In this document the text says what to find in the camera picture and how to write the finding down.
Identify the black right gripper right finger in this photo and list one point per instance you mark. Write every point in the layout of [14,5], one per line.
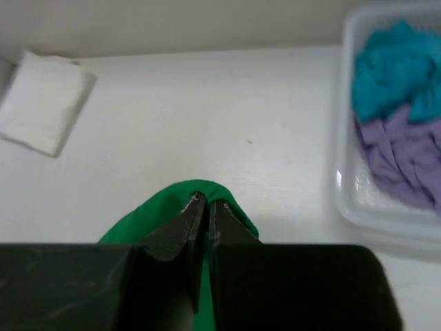
[307,286]

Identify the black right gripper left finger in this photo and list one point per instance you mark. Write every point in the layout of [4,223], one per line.
[153,284]

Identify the white plastic basket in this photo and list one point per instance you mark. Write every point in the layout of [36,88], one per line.
[357,198]

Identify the lilac t-shirt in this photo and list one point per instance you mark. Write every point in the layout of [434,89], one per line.
[403,158]

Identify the folded white t-shirt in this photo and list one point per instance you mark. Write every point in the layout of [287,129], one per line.
[43,102]

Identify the teal t-shirt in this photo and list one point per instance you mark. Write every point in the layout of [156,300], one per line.
[398,65]

